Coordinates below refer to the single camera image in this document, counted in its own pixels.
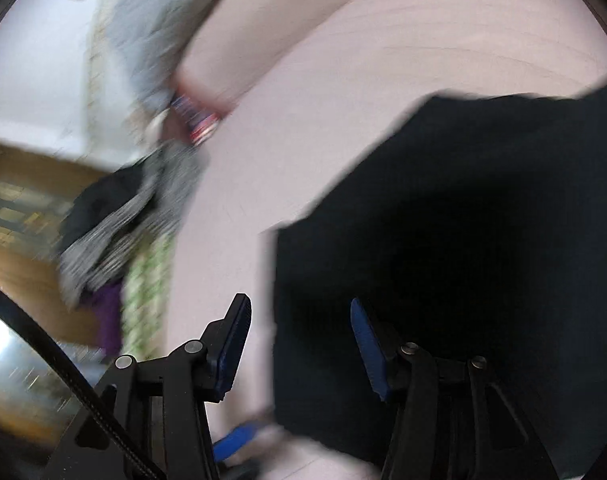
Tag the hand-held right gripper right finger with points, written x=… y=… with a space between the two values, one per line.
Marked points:
x=368 y=352

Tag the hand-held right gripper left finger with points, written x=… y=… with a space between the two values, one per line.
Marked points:
x=231 y=357

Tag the black pants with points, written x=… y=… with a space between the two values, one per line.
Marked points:
x=458 y=240

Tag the person's left forearm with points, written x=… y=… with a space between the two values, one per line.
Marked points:
x=283 y=25

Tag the blue object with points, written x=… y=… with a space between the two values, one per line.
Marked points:
x=236 y=440

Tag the green patterned cloth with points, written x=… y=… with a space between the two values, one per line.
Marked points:
x=151 y=285

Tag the purple cloth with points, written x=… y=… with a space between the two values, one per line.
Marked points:
x=108 y=315

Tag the grey patterned cloth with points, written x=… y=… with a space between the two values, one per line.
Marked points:
x=143 y=210

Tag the dark cloth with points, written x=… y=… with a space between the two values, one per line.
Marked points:
x=105 y=200

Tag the wooden furniture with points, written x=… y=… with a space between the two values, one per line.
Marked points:
x=18 y=240

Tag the grey clothing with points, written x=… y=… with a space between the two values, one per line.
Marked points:
x=153 y=30

